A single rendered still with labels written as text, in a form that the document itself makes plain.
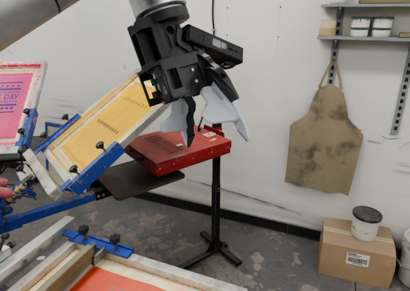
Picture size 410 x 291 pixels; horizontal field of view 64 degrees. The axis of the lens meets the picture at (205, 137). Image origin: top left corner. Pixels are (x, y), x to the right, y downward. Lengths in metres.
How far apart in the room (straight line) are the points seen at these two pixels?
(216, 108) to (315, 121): 2.26
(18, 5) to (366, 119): 2.56
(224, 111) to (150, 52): 0.13
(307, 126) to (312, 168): 0.36
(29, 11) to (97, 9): 3.04
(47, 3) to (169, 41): 0.20
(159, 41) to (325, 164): 2.41
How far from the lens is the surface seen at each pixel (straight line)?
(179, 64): 0.44
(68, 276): 1.37
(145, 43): 0.46
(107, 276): 1.43
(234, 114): 0.43
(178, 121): 0.53
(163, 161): 1.91
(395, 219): 3.07
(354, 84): 2.65
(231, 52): 0.52
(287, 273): 2.84
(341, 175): 2.83
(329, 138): 2.69
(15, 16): 0.31
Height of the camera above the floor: 1.92
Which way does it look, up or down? 21 degrees down
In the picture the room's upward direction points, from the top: straight up
